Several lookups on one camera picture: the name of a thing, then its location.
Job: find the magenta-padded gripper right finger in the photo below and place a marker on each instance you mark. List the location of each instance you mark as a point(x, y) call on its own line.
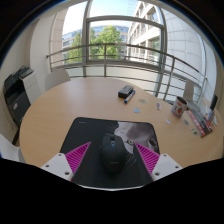
point(148, 159)

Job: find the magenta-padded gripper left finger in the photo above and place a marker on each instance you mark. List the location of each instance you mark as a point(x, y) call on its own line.
point(77, 159)

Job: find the black computer mouse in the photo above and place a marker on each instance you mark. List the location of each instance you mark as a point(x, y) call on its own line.
point(113, 156)

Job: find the black cat-print mouse pad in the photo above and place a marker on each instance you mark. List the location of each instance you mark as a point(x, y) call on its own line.
point(90, 133)

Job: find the white printed mug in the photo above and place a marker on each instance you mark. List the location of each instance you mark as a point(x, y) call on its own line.
point(179, 107)

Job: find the red and blue magazine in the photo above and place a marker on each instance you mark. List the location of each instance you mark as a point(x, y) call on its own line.
point(200, 125)

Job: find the blue marker pen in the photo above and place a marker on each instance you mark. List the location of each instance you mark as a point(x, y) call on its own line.
point(130, 96)

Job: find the black whiteboard eraser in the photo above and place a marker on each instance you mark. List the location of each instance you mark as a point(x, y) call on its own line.
point(125, 91)

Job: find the white colourful booklet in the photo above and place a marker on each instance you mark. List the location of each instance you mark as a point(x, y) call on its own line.
point(210, 117)

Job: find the black and white office printer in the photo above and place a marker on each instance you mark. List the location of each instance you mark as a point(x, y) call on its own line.
point(18, 96)

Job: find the tall black speaker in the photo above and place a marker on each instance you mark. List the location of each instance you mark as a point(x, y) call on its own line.
point(213, 102)

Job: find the metal window railing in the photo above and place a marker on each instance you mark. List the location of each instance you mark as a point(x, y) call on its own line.
point(105, 65)

